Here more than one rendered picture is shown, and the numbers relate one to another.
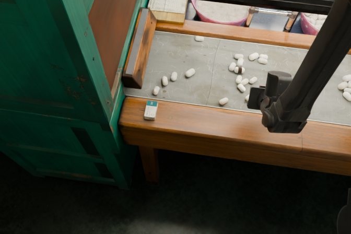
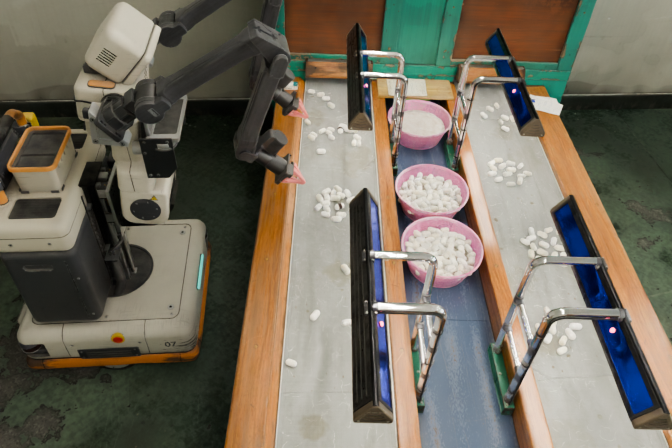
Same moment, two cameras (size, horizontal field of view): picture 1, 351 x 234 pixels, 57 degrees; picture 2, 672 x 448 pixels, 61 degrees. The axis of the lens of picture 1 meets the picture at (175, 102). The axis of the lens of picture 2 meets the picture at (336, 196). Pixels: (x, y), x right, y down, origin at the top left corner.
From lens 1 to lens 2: 2.17 m
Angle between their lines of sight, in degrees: 50
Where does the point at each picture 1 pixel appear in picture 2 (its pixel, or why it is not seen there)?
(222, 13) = (407, 125)
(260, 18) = (422, 160)
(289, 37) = (383, 155)
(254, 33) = (381, 134)
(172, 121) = not seen: hidden behind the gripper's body
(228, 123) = (285, 120)
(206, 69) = (338, 115)
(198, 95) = (312, 111)
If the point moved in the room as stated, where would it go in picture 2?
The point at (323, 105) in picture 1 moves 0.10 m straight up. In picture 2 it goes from (314, 178) to (315, 157)
